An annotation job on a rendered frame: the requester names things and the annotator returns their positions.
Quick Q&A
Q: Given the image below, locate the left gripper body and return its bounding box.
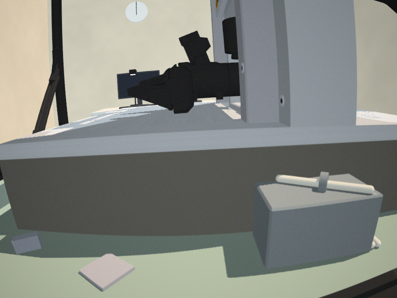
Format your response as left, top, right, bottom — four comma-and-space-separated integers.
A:
169, 62, 229, 114

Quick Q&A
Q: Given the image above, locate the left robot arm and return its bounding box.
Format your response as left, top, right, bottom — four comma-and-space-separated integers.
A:
179, 0, 397, 96

